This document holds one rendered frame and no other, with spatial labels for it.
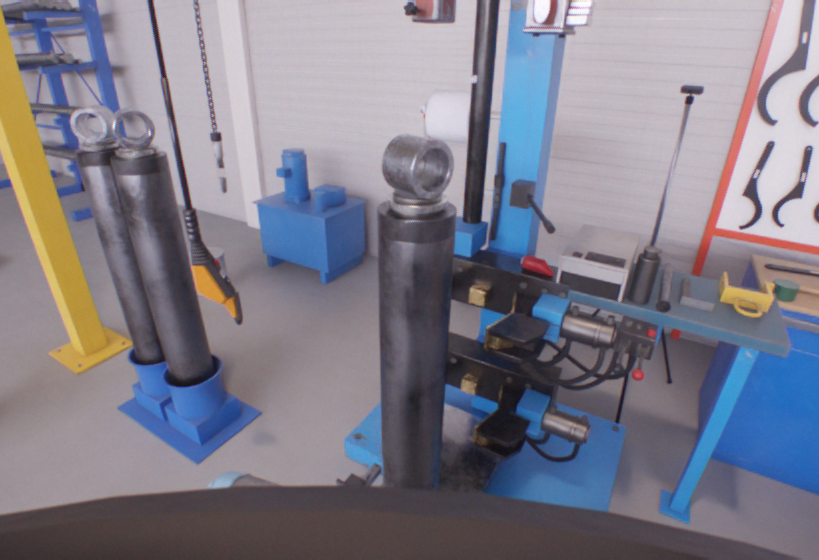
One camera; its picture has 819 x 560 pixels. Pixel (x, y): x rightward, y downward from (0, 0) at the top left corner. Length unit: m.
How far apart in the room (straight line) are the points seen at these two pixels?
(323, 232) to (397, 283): 2.65
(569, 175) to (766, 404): 1.89
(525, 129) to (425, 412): 1.13
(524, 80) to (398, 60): 2.23
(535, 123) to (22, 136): 2.69
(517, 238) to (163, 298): 1.60
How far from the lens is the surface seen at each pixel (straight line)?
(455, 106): 2.43
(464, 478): 2.19
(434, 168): 1.22
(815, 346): 2.55
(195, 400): 2.55
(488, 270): 1.84
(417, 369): 1.34
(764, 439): 2.83
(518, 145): 1.90
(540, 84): 1.86
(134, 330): 2.68
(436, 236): 1.14
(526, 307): 1.73
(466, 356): 2.09
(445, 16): 1.58
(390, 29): 4.04
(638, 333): 1.69
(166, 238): 2.16
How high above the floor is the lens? 1.84
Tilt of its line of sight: 27 degrees down
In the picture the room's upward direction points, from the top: 1 degrees clockwise
